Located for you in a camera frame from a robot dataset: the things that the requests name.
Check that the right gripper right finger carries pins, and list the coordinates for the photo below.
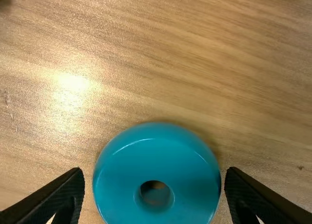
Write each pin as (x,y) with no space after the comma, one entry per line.
(239,190)

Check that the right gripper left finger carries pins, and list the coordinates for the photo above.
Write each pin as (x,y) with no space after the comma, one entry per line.
(68,185)

